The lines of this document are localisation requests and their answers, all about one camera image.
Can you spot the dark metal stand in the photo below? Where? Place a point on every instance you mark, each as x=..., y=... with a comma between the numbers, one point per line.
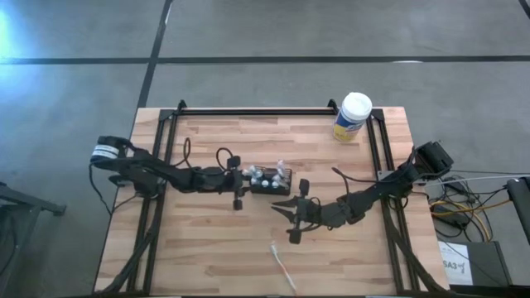
x=25, y=200

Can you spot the black table frame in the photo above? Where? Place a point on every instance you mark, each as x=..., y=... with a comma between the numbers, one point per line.
x=167, y=132

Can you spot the Lysol wipes canister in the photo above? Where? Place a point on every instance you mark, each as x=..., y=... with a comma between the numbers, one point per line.
x=352, y=116

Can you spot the grey box with white label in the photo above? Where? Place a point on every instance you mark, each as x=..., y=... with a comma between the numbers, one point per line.
x=488, y=265

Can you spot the black power brick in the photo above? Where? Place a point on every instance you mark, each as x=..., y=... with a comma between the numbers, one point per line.
x=451, y=215

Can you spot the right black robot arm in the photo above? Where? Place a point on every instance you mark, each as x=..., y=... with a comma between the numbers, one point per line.
x=385, y=186

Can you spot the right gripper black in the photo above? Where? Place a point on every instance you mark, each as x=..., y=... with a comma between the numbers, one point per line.
x=310, y=211

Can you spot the purple toothbrush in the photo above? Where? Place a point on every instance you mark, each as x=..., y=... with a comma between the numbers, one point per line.
x=281, y=165

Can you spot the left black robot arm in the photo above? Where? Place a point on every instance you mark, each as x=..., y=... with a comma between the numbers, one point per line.
x=157, y=171

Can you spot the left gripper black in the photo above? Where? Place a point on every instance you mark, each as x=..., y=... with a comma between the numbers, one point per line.
x=237, y=182

